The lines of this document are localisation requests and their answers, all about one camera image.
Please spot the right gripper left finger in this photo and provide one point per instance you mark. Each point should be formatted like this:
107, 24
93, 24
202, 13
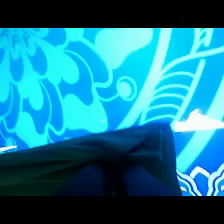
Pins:
91, 181

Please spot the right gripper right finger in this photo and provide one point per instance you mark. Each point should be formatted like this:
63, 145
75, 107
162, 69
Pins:
146, 181

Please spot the dark green garment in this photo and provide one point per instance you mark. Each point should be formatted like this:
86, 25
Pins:
83, 150

